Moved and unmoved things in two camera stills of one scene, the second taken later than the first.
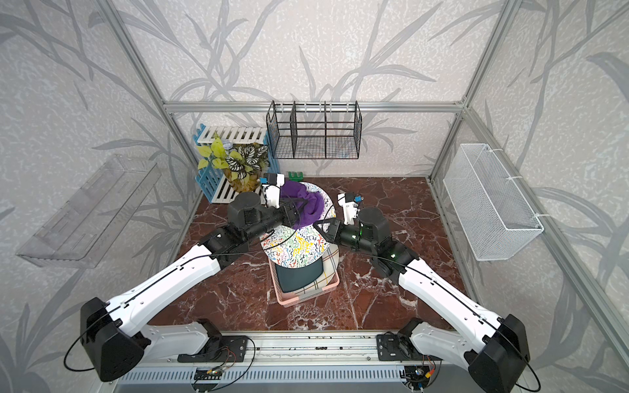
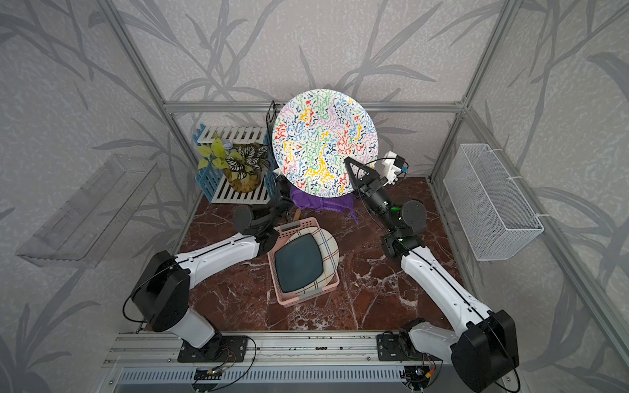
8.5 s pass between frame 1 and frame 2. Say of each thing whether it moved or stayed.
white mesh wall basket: stayed
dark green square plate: stayed
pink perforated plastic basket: stayed
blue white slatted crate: stayed
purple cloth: moved
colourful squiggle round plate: moved
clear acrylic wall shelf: stayed
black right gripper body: moved
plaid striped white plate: stayed
